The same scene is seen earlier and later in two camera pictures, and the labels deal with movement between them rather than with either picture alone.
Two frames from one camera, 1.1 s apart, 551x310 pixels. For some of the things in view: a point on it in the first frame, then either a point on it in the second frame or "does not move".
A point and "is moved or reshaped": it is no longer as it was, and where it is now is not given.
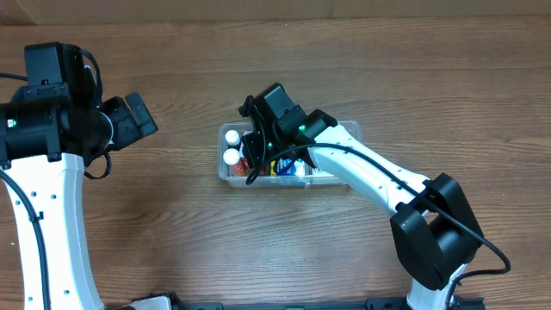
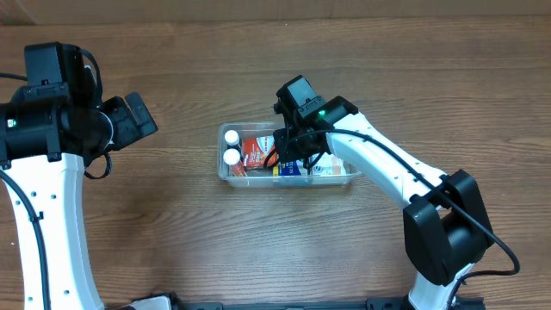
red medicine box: (244, 167) is moved or reshaped
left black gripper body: (130, 125) does not move
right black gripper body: (254, 144) -> (291, 145)
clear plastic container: (287, 171) does not move
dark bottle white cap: (232, 139) does not move
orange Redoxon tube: (231, 157) does not move
